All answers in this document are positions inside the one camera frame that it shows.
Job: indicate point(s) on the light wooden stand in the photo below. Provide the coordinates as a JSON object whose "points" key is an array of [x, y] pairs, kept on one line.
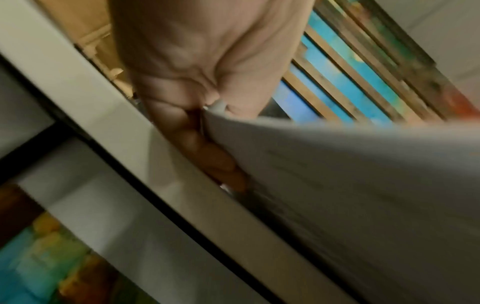
{"points": [[93, 38]]}

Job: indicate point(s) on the colourful abstract painting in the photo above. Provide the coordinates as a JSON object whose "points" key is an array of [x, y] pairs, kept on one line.
{"points": [[41, 261]]}

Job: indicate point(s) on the grey panel with black edge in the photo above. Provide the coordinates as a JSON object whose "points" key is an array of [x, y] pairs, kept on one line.
{"points": [[112, 219]]}

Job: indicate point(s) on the white paper sheet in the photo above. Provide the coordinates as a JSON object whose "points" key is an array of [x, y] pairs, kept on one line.
{"points": [[337, 184]]}

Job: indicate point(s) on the person's left hand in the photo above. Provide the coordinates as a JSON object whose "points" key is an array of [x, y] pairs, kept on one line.
{"points": [[195, 53]]}

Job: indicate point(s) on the white frame bar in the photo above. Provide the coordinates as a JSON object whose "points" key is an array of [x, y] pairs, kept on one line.
{"points": [[112, 115]]}

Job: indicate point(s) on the colourful slatted wooden painting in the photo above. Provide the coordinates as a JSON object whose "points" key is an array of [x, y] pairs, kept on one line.
{"points": [[348, 74]]}

